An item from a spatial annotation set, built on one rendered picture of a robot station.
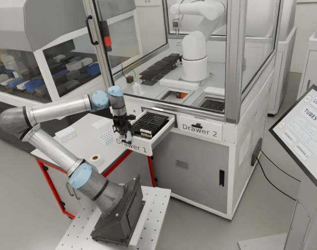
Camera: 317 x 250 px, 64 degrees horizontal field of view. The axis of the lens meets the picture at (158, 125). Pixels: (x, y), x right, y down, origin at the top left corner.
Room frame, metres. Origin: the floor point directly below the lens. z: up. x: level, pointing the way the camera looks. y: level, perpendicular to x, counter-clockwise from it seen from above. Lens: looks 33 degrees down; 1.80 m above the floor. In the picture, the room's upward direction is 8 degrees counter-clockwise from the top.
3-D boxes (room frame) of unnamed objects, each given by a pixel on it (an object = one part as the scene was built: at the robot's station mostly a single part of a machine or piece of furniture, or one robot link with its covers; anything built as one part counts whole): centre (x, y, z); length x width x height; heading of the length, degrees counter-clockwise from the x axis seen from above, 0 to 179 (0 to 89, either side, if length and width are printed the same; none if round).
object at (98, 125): (1.72, 0.44, 0.77); 0.13 x 0.09 x 0.02; 129
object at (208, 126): (1.33, -0.26, 0.87); 0.29 x 0.02 x 0.11; 53
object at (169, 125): (1.44, 0.05, 0.86); 0.40 x 0.26 x 0.06; 143
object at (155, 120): (1.43, 0.06, 0.87); 0.22 x 0.18 x 0.06; 143
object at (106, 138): (1.50, 0.36, 0.78); 0.12 x 0.08 x 0.04; 134
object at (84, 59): (2.82, 1.16, 1.13); 1.78 x 1.14 x 0.45; 53
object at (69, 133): (1.61, 0.69, 0.79); 0.13 x 0.09 x 0.05; 127
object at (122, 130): (1.24, 0.20, 1.04); 0.09 x 0.08 x 0.12; 143
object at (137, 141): (1.27, 0.18, 0.87); 0.29 x 0.02 x 0.11; 53
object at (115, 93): (1.24, 0.20, 1.20); 0.09 x 0.08 x 0.11; 109
